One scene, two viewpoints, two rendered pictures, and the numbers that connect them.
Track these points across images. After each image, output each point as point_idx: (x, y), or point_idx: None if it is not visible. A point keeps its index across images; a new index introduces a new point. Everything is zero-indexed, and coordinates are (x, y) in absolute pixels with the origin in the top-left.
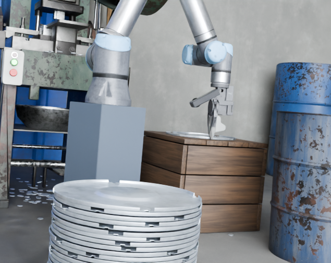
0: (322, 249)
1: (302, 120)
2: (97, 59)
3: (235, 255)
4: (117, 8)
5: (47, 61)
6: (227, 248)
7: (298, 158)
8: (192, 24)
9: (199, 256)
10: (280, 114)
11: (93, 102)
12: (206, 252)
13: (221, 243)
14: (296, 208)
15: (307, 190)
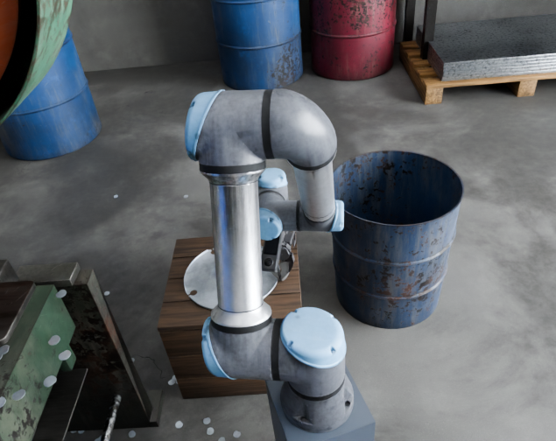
0: (432, 303)
1: (424, 228)
2: (327, 381)
3: (387, 363)
4: (241, 271)
5: (8, 411)
6: (362, 360)
7: (418, 258)
8: (322, 209)
9: (391, 399)
10: (384, 227)
11: (340, 424)
12: (379, 388)
13: (345, 358)
14: (415, 292)
15: (426, 276)
